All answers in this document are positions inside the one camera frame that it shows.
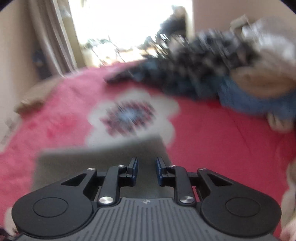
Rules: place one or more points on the grey curtain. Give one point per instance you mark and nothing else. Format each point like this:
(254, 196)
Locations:
(53, 34)

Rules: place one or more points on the white fluffy cloth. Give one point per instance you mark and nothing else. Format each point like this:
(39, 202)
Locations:
(290, 197)

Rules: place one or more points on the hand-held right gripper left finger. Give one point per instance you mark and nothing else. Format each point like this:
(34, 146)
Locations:
(135, 168)

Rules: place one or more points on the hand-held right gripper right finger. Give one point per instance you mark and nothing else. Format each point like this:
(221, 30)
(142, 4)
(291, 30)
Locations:
(159, 169)

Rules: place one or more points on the cream garment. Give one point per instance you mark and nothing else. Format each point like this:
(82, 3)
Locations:
(263, 76)

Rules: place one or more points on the grey sweatpants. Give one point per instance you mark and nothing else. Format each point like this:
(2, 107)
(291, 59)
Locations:
(97, 155)

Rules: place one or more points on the wheelchair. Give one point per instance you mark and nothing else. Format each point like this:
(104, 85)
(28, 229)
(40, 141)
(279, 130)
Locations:
(171, 25)

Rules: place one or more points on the light blue garment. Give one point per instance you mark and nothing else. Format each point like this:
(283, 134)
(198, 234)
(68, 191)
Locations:
(245, 99)

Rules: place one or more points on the pink floral blanket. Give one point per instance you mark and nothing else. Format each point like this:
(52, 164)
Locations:
(219, 143)

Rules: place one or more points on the cream canvas bag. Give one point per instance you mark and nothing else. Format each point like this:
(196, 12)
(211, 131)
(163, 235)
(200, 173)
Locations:
(240, 22)

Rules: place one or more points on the beige folded cloth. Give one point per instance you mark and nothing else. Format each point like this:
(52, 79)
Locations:
(34, 97)

